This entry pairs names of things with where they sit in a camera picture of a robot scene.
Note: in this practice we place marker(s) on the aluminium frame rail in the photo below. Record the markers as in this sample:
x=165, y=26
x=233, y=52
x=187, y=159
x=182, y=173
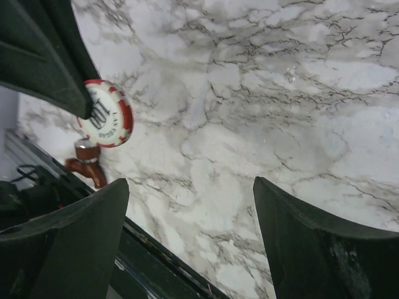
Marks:
x=21, y=150

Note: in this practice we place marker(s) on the black mounting rail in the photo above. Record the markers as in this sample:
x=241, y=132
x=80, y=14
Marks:
x=143, y=264

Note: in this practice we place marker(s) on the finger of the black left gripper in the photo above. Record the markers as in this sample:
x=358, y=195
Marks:
x=43, y=54

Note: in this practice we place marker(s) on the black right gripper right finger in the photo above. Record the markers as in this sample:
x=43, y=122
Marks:
x=315, y=254

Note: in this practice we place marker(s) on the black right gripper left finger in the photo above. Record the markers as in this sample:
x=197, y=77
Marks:
x=68, y=253

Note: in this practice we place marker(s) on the brown faucet tap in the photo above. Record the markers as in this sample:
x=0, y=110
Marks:
x=86, y=162

